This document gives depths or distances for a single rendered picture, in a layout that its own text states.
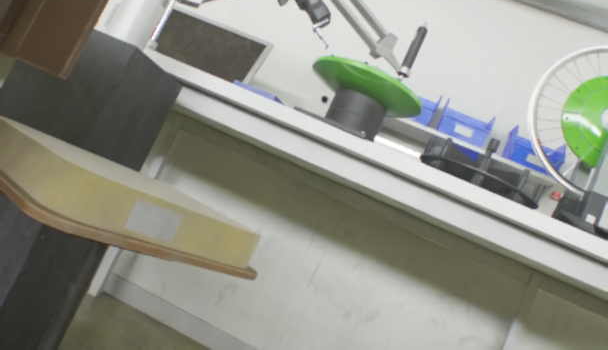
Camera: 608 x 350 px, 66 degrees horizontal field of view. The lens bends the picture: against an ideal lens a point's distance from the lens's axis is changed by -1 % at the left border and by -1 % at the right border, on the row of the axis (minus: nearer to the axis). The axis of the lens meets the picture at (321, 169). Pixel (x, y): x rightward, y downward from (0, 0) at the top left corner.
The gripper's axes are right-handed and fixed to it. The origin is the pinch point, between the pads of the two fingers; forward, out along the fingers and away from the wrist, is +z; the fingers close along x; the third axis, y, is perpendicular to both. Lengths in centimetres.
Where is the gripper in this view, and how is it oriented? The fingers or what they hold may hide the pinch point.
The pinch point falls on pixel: (327, 46)
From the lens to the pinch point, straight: 131.5
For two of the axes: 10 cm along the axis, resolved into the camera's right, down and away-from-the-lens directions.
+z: 5.1, 8.6, -0.9
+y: 8.6, -5.0, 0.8
